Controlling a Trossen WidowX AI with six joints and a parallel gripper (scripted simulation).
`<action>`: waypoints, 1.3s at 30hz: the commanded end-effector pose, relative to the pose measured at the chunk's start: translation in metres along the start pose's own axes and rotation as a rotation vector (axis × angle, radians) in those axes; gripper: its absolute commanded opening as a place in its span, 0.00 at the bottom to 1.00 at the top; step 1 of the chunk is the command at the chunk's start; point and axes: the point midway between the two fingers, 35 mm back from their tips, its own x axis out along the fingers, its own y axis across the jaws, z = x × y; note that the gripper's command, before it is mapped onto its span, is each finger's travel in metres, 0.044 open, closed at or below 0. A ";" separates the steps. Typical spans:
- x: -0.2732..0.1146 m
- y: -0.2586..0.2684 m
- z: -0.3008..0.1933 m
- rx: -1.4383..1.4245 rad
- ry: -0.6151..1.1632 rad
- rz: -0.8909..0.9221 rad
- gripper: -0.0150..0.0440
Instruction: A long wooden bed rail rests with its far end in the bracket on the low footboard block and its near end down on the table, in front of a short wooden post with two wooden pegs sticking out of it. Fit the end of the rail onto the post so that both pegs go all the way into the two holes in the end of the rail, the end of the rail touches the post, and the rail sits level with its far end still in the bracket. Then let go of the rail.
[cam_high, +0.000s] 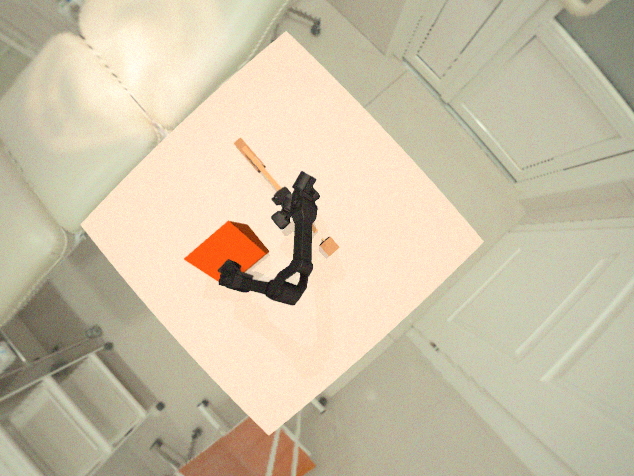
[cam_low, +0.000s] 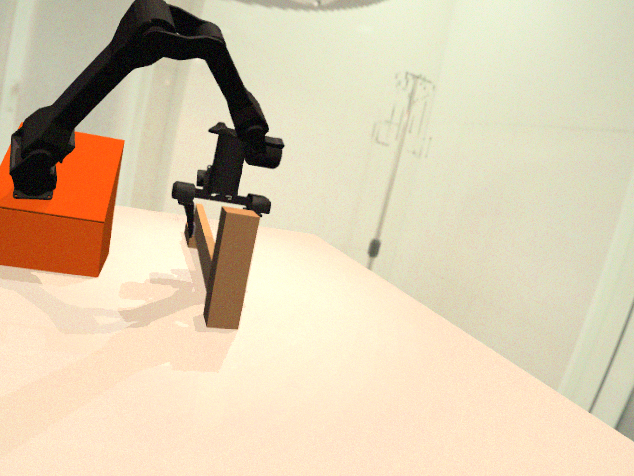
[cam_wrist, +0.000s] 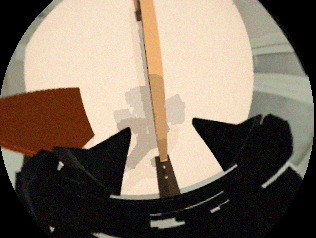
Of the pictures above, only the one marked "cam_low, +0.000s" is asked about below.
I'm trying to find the long tan wooden bar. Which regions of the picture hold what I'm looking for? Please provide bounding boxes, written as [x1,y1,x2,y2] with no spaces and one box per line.
[194,204,214,291]

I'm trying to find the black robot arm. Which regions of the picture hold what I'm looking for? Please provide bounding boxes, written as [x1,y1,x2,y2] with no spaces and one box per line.
[9,0,284,200]

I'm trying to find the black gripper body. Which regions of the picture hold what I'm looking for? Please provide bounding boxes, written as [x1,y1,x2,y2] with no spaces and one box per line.
[172,159,271,214]

